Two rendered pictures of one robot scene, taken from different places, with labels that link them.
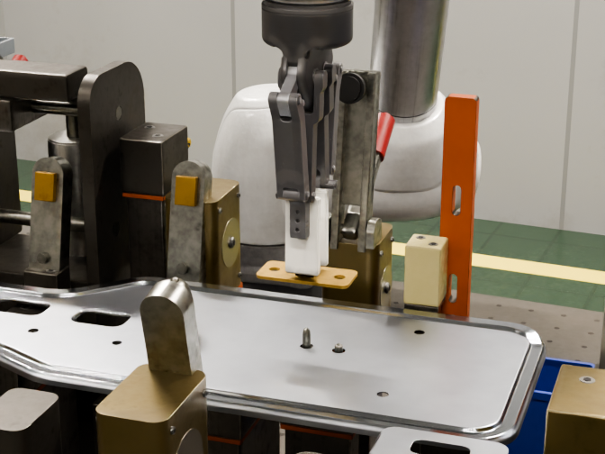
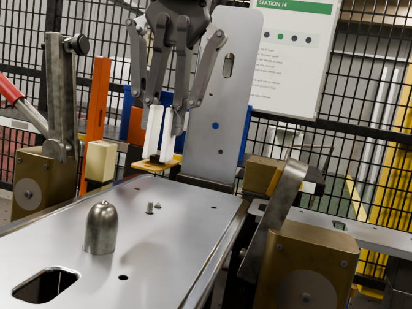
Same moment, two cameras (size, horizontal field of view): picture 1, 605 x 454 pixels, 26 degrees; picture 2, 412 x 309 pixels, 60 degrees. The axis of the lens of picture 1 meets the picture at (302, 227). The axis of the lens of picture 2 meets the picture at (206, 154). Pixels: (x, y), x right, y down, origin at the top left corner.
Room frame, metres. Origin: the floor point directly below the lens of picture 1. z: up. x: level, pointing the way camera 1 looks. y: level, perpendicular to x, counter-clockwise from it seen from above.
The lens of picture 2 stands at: (1.04, 0.46, 1.17)
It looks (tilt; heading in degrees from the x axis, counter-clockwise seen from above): 10 degrees down; 265
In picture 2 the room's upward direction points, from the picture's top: 10 degrees clockwise
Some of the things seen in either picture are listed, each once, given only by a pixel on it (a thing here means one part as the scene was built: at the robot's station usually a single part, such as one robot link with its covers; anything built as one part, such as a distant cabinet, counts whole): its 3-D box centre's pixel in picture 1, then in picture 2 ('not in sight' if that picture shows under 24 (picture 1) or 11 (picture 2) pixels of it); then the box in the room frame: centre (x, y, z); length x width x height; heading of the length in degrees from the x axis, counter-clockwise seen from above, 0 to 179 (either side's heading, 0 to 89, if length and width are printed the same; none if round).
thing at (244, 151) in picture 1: (271, 158); not in sight; (1.89, 0.05, 0.92); 0.18 x 0.16 x 0.22; 91
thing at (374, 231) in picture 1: (374, 231); (73, 145); (1.19, -0.07, 1.06); 0.03 x 0.01 x 0.03; 162
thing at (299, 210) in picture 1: (296, 212); (185, 116); (1.04, 0.01, 1.14); 0.03 x 0.01 x 0.05; 162
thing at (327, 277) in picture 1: (306, 269); (157, 160); (1.07, 0.00, 1.07); 0.08 x 0.04 x 0.01; 72
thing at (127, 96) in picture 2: not in sight; (188, 121); (1.02, -0.45, 1.09); 0.30 x 0.17 x 0.13; 169
